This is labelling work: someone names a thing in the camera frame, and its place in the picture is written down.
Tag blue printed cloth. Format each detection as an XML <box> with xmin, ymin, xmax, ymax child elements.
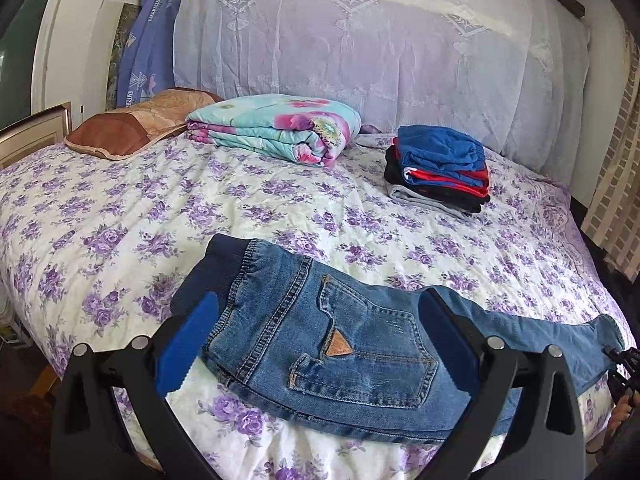
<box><xmin>116</xmin><ymin>0</ymin><xmax>196</xmax><ymax>108</ymax></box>

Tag folded red pants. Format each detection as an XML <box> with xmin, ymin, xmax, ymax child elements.
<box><xmin>390</xmin><ymin>145</ymin><xmax>491</xmax><ymax>200</ymax></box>

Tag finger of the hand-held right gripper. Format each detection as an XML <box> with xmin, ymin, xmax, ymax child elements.
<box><xmin>602</xmin><ymin>345</ymin><xmax>640</xmax><ymax>370</ymax></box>

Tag blue jeans pants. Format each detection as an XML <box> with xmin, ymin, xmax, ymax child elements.
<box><xmin>172</xmin><ymin>232</ymin><xmax>628</xmax><ymax>443</ymax></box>

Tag white lace covered headboard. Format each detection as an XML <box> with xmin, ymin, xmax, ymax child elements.
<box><xmin>172</xmin><ymin>0</ymin><xmax>592</xmax><ymax>181</ymax></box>

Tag window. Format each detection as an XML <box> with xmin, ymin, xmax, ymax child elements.
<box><xmin>0</xmin><ymin>0</ymin><xmax>58</xmax><ymax>128</ymax></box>

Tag person's right forearm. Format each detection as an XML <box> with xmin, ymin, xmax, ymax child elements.
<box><xmin>586</xmin><ymin>420</ymin><xmax>640</xmax><ymax>461</ymax></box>

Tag person's right hand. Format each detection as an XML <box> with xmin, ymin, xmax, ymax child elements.
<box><xmin>606</xmin><ymin>392</ymin><xmax>640</xmax><ymax>432</ymax></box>

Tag bed with purple floral sheet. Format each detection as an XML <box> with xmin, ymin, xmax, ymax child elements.
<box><xmin>0</xmin><ymin>132</ymin><xmax>623</xmax><ymax>480</ymax></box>

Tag folded blue pants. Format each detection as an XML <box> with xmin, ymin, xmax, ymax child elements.
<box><xmin>395</xmin><ymin>124</ymin><xmax>487</xmax><ymax>171</ymax></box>

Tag wooden stool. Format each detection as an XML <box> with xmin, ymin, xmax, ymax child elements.
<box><xmin>30</xmin><ymin>365</ymin><xmax>63</xmax><ymax>402</ymax></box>

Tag folded grey pants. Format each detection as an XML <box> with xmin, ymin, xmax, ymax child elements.
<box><xmin>387</xmin><ymin>182</ymin><xmax>483</xmax><ymax>220</ymax></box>

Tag brown pillow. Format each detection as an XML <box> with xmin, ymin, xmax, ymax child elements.
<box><xmin>64</xmin><ymin>88</ymin><xmax>226</xmax><ymax>162</ymax></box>

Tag brick pattern curtain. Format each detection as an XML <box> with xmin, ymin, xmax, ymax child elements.
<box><xmin>580</xmin><ymin>27</ymin><xmax>640</xmax><ymax>281</ymax></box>

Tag marbled panel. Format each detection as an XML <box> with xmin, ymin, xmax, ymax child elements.
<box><xmin>104</xmin><ymin>0</ymin><xmax>146</xmax><ymax>110</ymax></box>

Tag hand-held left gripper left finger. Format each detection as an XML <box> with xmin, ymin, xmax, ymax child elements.
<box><xmin>50</xmin><ymin>290</ymin><xmax>221</xmax><ymax>480</ymax></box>

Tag stack of folded clothes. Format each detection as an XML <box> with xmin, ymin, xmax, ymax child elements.
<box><xmin>384</xmin><ymin>147</ymin><xmax>492</xmax><ymax>215</ymax></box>

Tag folded floral blanket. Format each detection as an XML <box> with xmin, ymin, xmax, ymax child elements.
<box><xmin>186</xmin><ymin>94</ymin><xmax>362</xmax><ymax>168</ymax></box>

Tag lilac cloth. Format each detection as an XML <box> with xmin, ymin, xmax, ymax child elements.
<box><xmin>357</xmin><ymin>124</ymin><xmax>398</xmax><ymax>148</ymax></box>

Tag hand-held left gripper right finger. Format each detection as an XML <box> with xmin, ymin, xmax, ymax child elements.
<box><xmin>417</xmin><ymin>287</ymin><xmax>586</xmax><ymax>480</ymax></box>

